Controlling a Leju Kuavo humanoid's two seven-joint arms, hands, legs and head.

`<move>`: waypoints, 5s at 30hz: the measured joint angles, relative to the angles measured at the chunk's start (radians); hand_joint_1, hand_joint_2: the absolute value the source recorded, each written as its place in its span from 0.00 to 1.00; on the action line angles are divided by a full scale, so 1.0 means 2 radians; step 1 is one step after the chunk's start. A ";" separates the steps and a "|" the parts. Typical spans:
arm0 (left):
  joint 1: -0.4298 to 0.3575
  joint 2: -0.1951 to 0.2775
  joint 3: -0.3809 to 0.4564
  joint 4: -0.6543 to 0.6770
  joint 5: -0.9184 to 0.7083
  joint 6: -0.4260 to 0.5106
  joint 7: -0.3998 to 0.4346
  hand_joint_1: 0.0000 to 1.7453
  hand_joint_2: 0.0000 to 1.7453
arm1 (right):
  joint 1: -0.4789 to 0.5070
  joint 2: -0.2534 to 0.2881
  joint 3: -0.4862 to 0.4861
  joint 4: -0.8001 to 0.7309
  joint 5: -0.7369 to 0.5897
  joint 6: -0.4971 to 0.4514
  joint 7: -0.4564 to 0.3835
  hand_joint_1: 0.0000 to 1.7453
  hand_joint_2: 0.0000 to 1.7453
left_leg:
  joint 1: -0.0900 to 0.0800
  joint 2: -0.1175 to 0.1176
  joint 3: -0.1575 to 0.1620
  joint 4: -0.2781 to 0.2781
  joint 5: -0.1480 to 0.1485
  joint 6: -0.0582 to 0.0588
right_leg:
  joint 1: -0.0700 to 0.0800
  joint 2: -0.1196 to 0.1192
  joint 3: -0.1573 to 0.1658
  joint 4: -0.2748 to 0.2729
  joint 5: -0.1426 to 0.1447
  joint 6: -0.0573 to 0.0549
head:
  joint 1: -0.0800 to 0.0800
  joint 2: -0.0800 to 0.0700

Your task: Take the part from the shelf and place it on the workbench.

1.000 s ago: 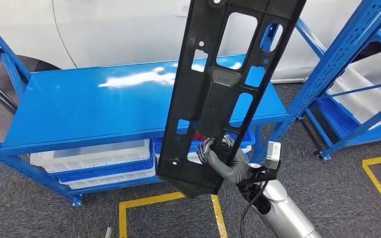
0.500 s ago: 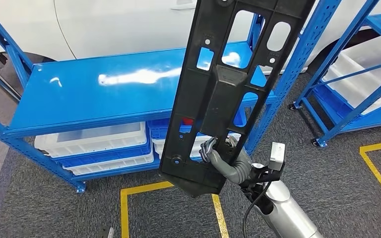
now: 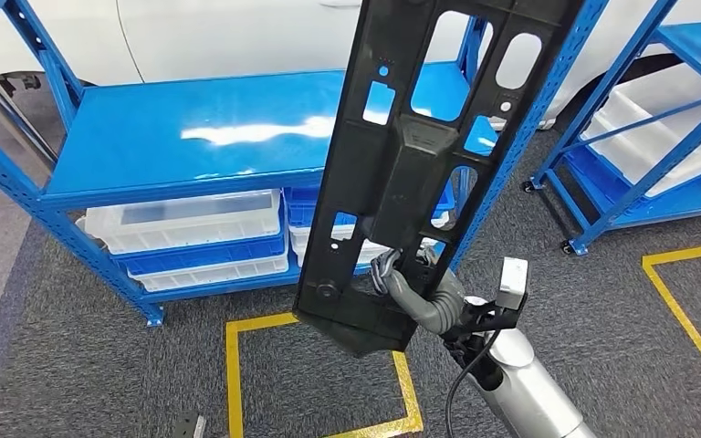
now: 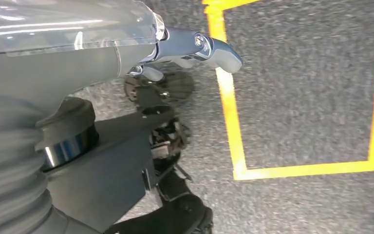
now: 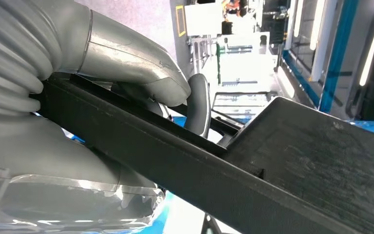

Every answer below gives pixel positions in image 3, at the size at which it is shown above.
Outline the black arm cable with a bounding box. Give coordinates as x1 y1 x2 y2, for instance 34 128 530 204
445 328 503 438

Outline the yellow floor tape square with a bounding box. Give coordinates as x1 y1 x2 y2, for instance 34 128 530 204
225 311 425 438
642 241 701 373

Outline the white car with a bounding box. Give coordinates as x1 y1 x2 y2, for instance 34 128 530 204
0 0 701 131

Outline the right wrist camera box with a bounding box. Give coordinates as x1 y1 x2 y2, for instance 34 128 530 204
444 256 531 364

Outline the blue metal shelf rack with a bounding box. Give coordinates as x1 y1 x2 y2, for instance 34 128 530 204
520 0 701 256
0 0 610 329

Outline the large white plastic tray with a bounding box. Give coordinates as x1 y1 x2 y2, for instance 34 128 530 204
580 63 701 198

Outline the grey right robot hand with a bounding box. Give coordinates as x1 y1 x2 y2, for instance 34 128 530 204
370 249 432 317

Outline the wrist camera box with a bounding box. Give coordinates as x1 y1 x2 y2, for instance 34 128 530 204
444 256 531 364
172 412 208 438

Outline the black plastic panel part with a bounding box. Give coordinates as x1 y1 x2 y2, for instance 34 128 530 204
292 0 588 357

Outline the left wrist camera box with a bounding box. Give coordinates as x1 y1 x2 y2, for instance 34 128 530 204
172 412 208 438

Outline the grey metal bar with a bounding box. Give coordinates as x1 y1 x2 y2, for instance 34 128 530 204
0 47 58 180

